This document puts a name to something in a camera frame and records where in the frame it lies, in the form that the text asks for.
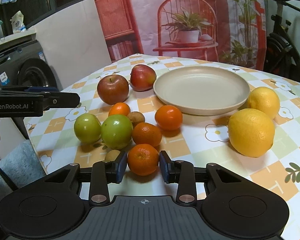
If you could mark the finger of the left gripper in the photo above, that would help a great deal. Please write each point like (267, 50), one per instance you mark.
(60, 100)

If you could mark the checkered floral tablecloth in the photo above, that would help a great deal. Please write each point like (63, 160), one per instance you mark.
(201, 140)

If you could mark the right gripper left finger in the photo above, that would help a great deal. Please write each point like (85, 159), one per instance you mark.
(104, 173)

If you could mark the black exercise bike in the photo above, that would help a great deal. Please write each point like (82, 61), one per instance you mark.
(282, 57)

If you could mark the mandarin orange gripper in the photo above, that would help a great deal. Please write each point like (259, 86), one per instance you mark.
(143, 159)

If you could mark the large yellow lemon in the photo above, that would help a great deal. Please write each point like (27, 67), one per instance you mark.
(251, 132)

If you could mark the white panel board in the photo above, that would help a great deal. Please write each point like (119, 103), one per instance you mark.
(73, 42)

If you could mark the grey washing machine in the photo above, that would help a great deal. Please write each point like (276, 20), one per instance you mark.
(23, 63)

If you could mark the brown longan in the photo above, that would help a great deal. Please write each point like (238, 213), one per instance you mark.
(136, 118)
(111, 155)

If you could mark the beige round plate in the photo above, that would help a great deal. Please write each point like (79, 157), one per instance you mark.
(202, 90)

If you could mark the dark red apple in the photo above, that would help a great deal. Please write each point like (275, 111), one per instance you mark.
(113, 89)

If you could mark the white detergent bag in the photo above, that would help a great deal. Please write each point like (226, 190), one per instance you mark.
(17, 23)

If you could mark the brown longan upper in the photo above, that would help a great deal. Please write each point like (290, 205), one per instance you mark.
(136, 118)

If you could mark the pink printed backdrop cloth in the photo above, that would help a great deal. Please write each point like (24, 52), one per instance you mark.
(226, 31)

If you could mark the brown longan lower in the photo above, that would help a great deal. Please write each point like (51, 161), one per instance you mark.
(111, 155)

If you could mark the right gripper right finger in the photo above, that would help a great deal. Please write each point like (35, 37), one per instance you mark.
(182, 173)

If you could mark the green tomato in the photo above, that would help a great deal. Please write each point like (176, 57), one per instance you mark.
(116, 131)
(87, 128)

